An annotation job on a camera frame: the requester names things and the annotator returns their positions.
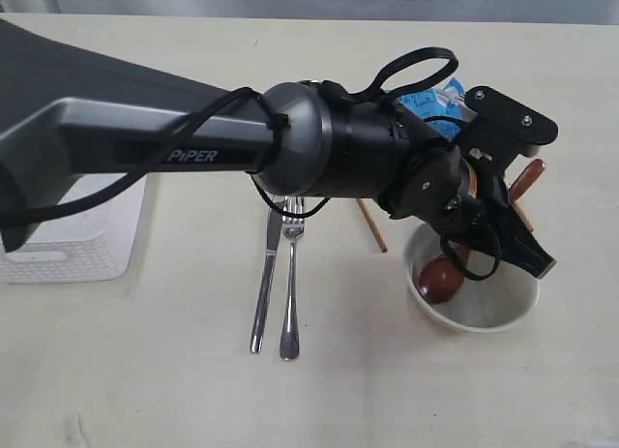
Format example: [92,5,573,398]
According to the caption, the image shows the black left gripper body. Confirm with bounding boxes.
[434,143,527,254]

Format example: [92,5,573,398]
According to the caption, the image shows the white ceramic bowl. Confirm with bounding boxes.
[402,224,540,334]

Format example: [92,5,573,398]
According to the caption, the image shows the brown wooden spoon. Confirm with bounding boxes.
[417,159,545,304]

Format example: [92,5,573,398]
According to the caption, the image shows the brown wooden chopstick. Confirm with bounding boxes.
[512,201,534,232]
[356,198,388,254]

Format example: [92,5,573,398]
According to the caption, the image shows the blue snack packet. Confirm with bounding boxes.
[398,77,473,122]

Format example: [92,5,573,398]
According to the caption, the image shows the silver metal fork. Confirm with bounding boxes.
[280,217,305,361]

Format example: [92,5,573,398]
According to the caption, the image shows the white perforated plastic basket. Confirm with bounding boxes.
[1,177,147,284]

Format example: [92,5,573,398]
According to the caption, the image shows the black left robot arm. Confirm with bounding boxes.
[1,21,558,278]

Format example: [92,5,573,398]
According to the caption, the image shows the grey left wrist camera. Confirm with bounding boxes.
[463,85,559,158]

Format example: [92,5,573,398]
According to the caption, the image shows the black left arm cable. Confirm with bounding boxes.
[0,46,504,283]

